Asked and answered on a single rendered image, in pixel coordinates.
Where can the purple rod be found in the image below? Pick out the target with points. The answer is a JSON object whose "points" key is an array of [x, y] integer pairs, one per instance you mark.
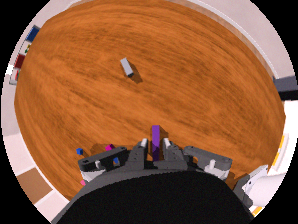
{"points": [[155, 142]]}

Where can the small magenta block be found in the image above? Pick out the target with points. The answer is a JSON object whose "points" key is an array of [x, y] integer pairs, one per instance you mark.
{"points": [[109, 147]]}

